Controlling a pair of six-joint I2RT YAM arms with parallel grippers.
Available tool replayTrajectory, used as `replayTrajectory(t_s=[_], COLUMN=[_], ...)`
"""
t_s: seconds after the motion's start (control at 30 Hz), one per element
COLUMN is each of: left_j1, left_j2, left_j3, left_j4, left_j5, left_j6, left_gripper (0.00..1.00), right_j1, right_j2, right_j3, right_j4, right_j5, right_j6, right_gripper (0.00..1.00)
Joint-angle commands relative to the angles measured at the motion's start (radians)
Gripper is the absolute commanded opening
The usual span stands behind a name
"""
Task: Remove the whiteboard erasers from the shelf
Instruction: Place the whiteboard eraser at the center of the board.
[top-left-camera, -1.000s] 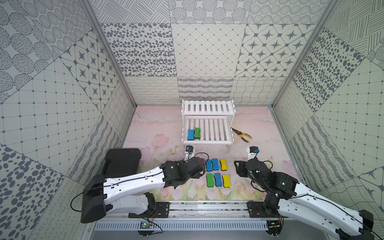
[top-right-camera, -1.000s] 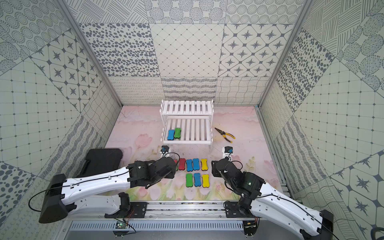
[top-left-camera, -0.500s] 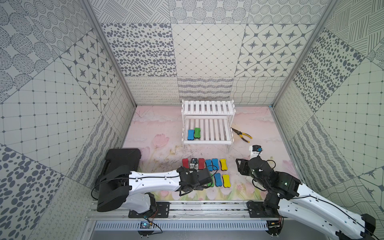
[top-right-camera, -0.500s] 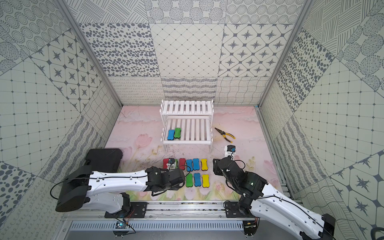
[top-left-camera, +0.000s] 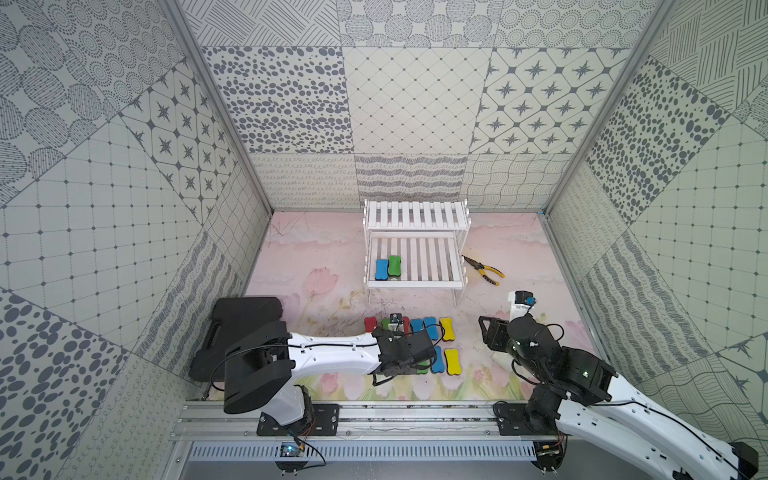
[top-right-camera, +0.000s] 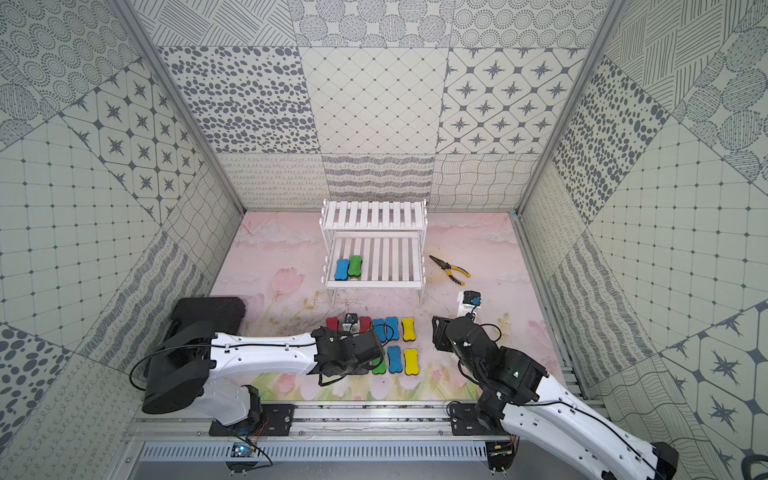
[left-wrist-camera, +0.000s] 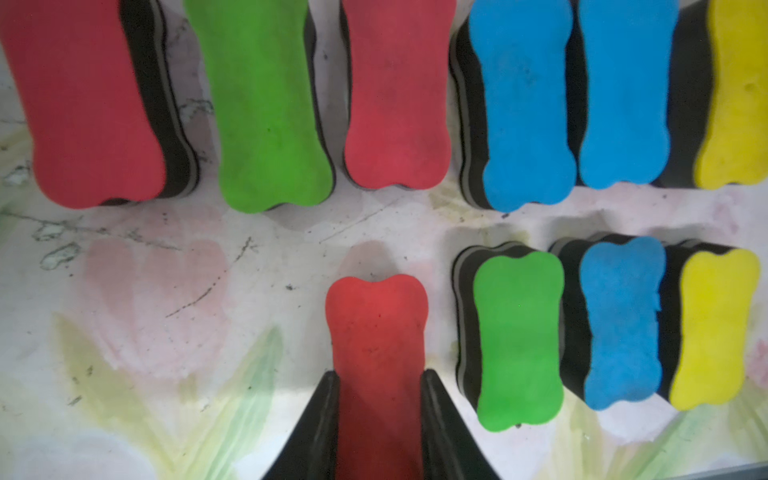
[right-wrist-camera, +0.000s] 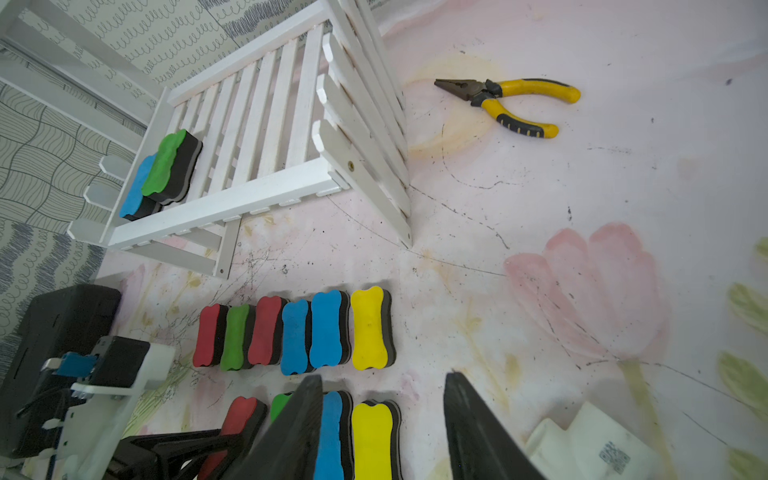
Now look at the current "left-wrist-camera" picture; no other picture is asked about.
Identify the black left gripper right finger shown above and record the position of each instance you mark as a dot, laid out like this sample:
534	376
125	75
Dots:
449	450

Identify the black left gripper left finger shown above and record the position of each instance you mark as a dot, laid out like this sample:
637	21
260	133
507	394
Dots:
311	449

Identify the red eraser shelf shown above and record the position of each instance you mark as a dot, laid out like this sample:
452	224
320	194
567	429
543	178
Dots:
94	84
377	335
398	68

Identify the green eraser shelf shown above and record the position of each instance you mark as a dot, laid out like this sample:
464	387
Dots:
508	301
258	58

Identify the blue eraser shelf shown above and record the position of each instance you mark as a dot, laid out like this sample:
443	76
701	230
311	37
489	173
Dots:
508	62
609	309
617	72

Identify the yellow eraser shelf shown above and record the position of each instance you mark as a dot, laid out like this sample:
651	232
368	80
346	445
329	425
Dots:
717	107
706	298

